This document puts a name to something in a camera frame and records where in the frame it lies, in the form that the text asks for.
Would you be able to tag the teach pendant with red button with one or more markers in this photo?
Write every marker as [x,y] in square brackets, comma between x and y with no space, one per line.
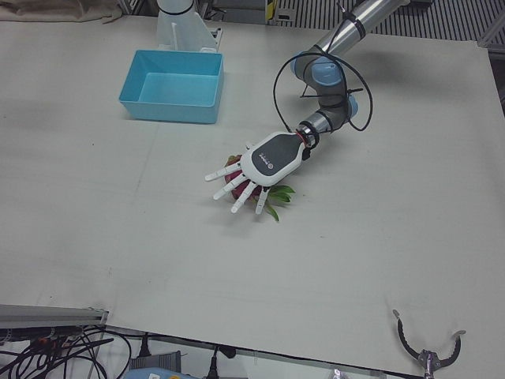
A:
[154,374]

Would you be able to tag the shiny foil packet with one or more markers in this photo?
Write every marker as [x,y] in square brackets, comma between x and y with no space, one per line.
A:
[338,374]

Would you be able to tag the beige cloth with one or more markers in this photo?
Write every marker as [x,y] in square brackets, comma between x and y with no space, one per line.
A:
[59,12]

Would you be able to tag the black power plug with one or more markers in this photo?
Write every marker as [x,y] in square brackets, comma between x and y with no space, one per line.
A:
[214,361]
[144,345]

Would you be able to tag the small light blue plastic bin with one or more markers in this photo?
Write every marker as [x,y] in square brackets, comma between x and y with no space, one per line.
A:
[173,85]

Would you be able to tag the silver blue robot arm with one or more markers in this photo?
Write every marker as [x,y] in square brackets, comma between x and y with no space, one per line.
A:
[327,75]

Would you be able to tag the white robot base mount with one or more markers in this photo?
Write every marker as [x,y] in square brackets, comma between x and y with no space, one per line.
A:
[181,27]

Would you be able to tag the red dragon fruit green leaves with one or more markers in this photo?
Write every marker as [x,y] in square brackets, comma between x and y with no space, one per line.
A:
[281,194]

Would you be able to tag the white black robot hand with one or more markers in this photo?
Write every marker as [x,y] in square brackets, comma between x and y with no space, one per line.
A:
[272,158]

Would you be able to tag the black power strip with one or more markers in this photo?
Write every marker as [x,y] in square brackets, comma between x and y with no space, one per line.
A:
[35,335]

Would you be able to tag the metal claw grabber tool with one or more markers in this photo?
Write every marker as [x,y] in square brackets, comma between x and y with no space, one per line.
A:
[430,359]

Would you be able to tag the dark grey equipment box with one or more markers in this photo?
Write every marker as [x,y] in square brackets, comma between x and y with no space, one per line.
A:
[155,360]

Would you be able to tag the aluminium profile post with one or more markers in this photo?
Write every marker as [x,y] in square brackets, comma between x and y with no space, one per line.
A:
[47,314]

